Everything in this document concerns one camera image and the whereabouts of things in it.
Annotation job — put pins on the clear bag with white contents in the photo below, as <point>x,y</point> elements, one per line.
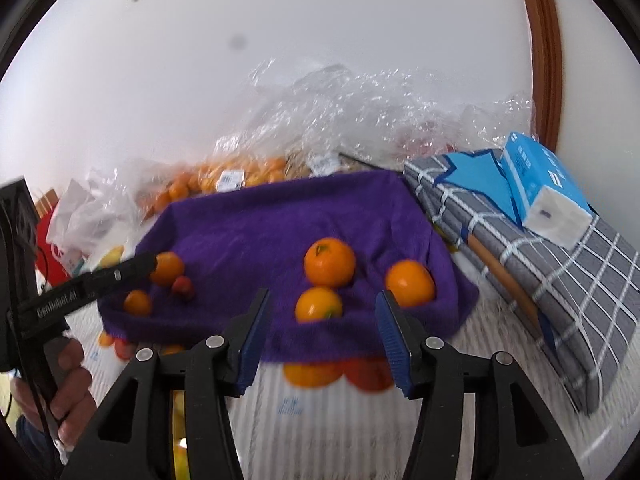
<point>120,175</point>

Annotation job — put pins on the blue tissue pack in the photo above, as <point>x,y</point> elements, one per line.
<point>545,185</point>

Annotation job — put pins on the red paper bag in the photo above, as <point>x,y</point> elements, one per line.
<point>45,232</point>

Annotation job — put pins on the blue paper sheet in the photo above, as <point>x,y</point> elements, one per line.
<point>470,175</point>

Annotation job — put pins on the crumpled clear plastic wrap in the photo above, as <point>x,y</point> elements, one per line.
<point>350,105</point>

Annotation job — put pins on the clear bag of oranges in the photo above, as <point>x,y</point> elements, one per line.
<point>250,172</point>

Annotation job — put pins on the white plastic bag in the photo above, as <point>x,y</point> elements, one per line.
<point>85,215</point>

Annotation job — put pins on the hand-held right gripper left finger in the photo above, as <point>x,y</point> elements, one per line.
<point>252,340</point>

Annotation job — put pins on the grey checked folded cloth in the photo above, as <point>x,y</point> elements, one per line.
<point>575,285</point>

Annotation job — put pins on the large red fruit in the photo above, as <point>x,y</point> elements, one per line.
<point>122,349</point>
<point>367,375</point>

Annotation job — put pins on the fruit print table cover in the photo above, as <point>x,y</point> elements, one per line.
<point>310,435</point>

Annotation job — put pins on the clear bag with red contents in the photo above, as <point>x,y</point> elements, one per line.
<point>480,120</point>

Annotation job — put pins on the wooden headboard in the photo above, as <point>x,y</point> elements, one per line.
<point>46,201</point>

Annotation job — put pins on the person's left hand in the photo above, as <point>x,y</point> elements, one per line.
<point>75,390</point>

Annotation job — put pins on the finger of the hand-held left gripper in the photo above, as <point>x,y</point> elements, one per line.
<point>125,272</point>

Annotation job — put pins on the brown wooden door frame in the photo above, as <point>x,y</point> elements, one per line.
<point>542,50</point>

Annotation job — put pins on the brown wooden strip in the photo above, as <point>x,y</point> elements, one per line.
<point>505,277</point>

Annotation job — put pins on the purple towel covered tray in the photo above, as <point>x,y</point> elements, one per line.
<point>300,220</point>

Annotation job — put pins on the clear bag of tan fruit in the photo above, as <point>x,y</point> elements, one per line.
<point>300,162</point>

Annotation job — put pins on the small red fruit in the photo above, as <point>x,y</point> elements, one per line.
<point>183,288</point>

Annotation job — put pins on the orange citrus fruit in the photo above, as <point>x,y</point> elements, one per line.
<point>410,284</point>
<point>167,270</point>
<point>330,262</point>
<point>137,303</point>
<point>318,306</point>

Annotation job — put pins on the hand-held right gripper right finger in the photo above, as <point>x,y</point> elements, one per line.
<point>392,340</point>

